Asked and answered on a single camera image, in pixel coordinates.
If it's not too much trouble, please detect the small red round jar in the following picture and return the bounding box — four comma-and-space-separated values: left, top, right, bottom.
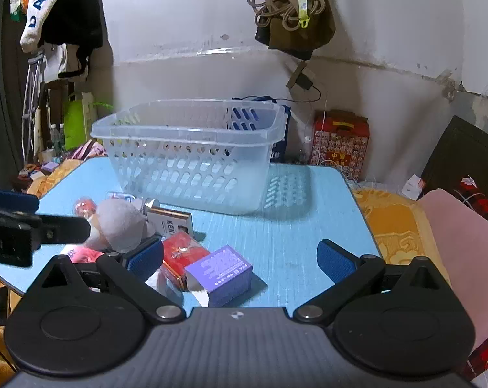
74, 197, 97, 217

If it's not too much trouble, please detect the clear plastic basket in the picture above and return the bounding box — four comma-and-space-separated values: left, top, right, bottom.
90, 99, 288, 216

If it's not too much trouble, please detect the dark wooden board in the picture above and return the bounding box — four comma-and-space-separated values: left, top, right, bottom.
419, 115, 488, 203

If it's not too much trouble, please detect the pink snack packet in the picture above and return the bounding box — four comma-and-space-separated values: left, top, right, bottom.
66, 244, 108, 266

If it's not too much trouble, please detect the grey plush toy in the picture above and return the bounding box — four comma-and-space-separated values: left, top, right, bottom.
83, 200, 157, 251

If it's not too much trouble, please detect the white black hanging jacket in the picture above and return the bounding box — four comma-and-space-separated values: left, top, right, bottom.
8, 0, 104, 81

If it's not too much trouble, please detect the green paper bag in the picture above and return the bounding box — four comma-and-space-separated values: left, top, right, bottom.
63, 91, 115, 152

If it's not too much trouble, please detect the aluminium crutch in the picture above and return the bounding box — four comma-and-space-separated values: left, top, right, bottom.
21, 50, 46, 166

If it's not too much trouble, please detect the red gift box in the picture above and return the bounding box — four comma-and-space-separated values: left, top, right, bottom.
310, 110, 370, 180

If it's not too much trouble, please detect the orange patterned blanket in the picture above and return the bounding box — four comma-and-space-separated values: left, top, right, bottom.
0, 157, 450, 388

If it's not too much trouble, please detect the dark olive hanging bag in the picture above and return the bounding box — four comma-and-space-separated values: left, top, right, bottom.
255, 0, 337, 59

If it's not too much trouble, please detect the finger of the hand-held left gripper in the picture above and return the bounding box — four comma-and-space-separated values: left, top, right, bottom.
0, 204, 92, 248
0, 188, 41, 215

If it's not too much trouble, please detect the blue shopping bag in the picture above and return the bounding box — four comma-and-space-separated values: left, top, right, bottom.
230, 96, 291, 163

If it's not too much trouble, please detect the small white box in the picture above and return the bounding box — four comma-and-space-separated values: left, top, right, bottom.
401, 175, 426, 201

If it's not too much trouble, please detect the clear plastic packet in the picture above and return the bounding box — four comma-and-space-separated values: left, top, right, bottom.
106, 191, 147, 211

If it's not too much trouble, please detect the floral blanket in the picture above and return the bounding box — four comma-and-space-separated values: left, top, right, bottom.
72, 141, 107, 161

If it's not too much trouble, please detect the pink cloth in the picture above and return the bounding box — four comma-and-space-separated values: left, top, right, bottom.
419, 188, 488, 356

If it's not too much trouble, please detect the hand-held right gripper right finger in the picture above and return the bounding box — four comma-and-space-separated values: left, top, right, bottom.
293, 239, 447, 325

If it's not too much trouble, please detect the white cigarette box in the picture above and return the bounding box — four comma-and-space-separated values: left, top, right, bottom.
145, 206, 195, 237

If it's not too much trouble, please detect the black charger with cable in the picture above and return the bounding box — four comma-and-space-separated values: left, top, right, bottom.
286, 61, 322, 103

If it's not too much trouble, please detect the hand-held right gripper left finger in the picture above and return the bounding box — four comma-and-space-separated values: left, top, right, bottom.
37, 238, 186, 325

